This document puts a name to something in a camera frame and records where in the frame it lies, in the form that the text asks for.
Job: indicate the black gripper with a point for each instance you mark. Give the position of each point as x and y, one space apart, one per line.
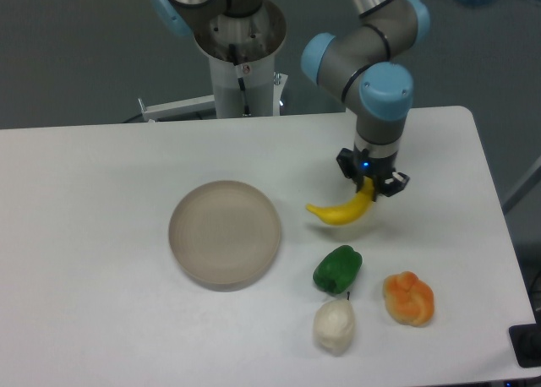
357 164

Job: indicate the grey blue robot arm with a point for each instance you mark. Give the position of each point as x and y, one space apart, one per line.
357 70

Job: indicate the orange knotted bread roll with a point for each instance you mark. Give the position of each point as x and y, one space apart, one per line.
408 300

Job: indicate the beige round plate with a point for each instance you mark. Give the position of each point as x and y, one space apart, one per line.
225 234

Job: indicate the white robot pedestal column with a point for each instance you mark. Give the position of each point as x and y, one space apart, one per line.
241 54

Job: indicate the black device at table edge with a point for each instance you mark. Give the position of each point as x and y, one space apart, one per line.
525 340

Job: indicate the grey metal leg right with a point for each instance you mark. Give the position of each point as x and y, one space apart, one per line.
522 187

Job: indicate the white pear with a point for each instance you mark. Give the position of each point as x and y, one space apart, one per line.
334 325

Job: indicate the green bell pepper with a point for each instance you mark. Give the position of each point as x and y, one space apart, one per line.
337 271

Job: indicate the yellow banana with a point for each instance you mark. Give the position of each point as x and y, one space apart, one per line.
352 210

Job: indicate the white metal bracket left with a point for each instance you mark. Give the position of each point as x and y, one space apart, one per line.
178 110

